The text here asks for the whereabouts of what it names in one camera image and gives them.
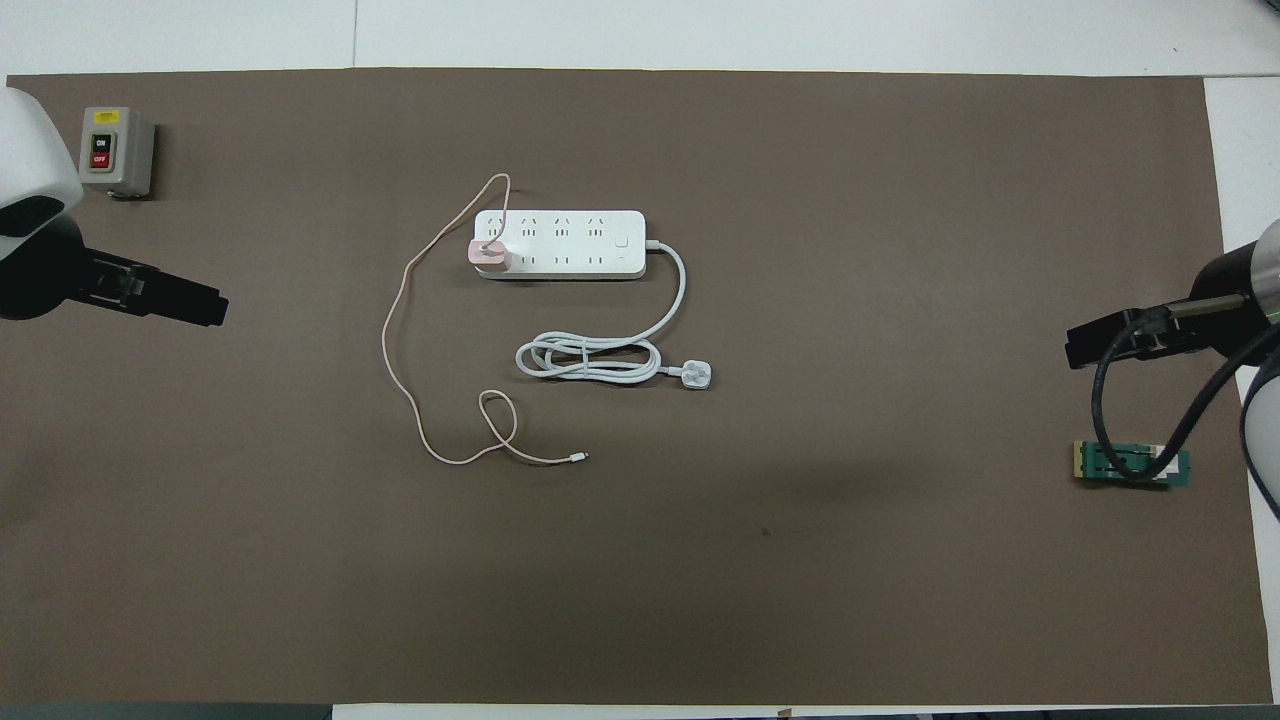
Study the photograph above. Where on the brown table mat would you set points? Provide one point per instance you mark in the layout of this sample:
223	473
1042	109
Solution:
850	500

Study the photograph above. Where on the white power strip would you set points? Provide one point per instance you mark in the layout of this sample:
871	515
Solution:
580	245

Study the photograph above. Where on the pink charger plug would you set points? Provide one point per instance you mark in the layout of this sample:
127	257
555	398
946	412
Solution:
490	255

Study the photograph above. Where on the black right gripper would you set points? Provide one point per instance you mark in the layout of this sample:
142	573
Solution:
1225	300

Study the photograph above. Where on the grey on-off switch box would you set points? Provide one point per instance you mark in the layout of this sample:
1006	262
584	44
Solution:
112	150

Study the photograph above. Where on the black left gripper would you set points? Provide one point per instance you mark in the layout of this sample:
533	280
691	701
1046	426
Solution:
50	275

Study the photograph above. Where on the green knife switch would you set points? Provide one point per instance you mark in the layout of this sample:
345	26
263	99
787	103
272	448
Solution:
1125	463

